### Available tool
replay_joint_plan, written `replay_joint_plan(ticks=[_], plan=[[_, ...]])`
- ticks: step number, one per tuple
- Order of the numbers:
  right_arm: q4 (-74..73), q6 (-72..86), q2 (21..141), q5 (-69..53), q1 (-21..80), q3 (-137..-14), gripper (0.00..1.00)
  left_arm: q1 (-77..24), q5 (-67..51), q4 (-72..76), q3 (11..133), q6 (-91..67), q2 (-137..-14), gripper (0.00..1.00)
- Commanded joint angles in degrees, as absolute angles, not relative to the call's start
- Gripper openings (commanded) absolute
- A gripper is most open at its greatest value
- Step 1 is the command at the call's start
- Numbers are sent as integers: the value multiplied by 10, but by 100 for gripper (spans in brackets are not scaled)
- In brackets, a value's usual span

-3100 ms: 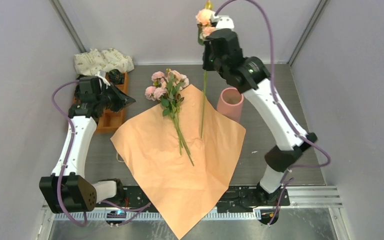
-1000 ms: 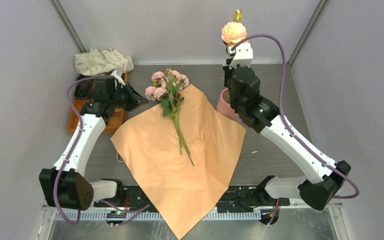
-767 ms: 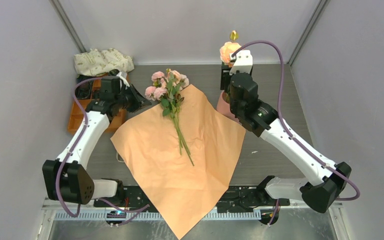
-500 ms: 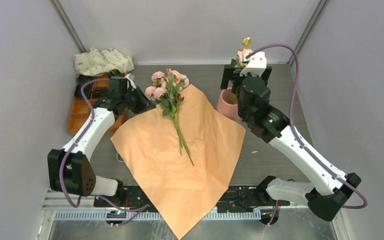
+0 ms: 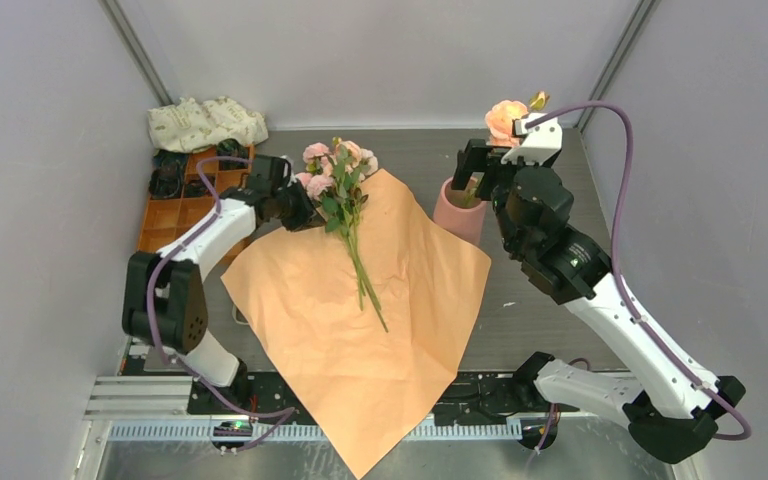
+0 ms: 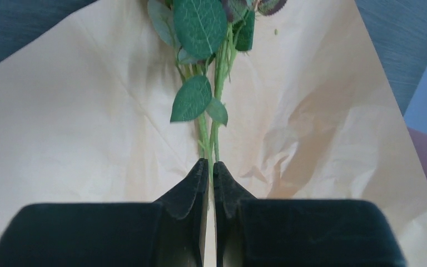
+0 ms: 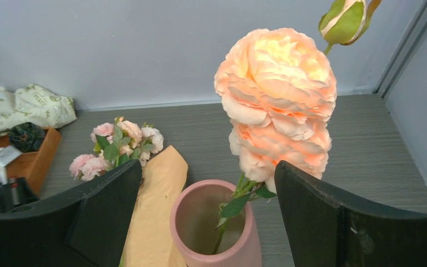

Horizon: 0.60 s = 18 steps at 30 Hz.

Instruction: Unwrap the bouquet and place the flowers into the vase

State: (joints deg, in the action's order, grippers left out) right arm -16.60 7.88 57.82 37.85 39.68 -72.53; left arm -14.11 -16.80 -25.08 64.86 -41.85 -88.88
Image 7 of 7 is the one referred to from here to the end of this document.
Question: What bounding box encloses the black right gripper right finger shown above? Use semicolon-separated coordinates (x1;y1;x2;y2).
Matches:
274;161;427;266

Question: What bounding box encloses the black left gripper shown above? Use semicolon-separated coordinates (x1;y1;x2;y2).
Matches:
0;177;39;213

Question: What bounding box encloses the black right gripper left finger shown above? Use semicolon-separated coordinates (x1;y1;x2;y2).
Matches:
0;160;142;266

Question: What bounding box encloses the green orange wrapping paper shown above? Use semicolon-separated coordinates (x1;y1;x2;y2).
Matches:
122;146;188;267

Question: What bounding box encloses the pink cylindrical vase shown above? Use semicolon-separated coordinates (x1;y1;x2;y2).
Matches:
170;179;262;267

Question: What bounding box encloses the peach rose flower stem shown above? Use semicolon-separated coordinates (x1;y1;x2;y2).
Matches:
212;1;380;254

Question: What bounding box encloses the green paper flower bouquet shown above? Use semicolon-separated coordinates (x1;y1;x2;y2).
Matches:
69;116;164;181

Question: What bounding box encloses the orange wooden compartment tray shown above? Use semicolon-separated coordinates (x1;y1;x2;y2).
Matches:
0;127;62;195

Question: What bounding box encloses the dark rolled sock top right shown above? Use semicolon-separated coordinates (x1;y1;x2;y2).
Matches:
8;122;46;153

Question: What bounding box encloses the cream printed cloth bag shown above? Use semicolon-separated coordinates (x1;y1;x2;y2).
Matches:
0;84;77;136

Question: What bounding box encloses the aluminium frame rail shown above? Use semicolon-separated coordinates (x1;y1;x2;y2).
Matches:
375;1;427;100

